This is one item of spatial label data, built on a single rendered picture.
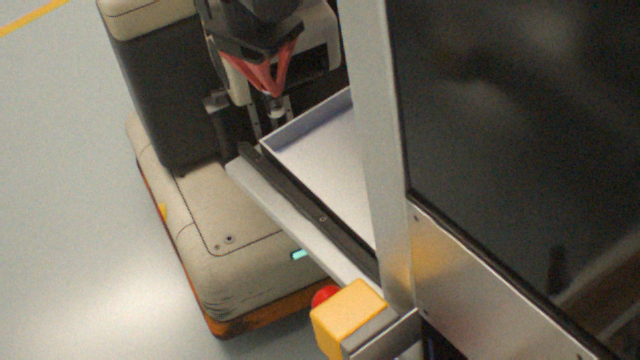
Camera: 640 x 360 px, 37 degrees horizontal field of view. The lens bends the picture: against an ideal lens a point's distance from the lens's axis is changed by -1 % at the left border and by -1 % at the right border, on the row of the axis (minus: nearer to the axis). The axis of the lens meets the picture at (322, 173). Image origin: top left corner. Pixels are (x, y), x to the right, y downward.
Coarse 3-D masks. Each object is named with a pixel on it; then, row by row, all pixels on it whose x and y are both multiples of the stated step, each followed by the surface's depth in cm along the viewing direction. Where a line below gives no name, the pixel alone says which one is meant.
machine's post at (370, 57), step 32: (352, 0) 77; (384, 0) 74; (352, 32) 80; (384, 32) 76; (352, 64) 83; (384, 64) 78; (352, 96) 87; (384, 96) 81; (384, 128) 85; (384, 160) 89; (384, 192) 93; (384, 224) 97; (384, 256) 102; (384, 288) 108; (416, 352) 110
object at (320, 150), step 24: (336, 96) 143; (312, 120) 143; (336, 120) 145; (264, 144) 138; (288, 144) 142; (312, 144) 142; (336, 144) 141; (288, 168) 135; (312, 168) 138; (336, 168) 138; (360, 168) 137; (312, 192) 131; (336, 192) 135; (360, 192) 134; (336, 216) 128; (360, 216) 131; (360, 240) 125
